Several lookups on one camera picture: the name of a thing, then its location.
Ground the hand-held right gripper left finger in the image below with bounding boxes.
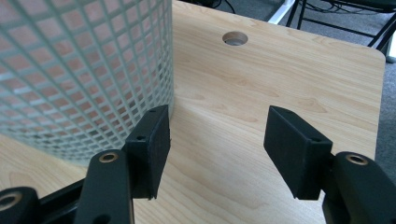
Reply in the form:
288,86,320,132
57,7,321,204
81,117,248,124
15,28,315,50
122,105,172,200

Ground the black floor cable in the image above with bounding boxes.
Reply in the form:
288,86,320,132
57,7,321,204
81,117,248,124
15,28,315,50
186,0,237,14

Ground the light blue mesh basket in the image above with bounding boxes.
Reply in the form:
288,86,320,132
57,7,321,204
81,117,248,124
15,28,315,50
0,0,176,162

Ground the black folding chair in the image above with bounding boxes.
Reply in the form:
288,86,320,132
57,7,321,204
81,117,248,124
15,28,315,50
285,0,396,52

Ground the white metal stand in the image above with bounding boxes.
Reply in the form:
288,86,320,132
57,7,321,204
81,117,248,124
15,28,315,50
267,0,296,25

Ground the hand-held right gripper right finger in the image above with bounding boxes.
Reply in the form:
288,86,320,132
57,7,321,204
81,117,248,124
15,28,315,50
263,105,334,201

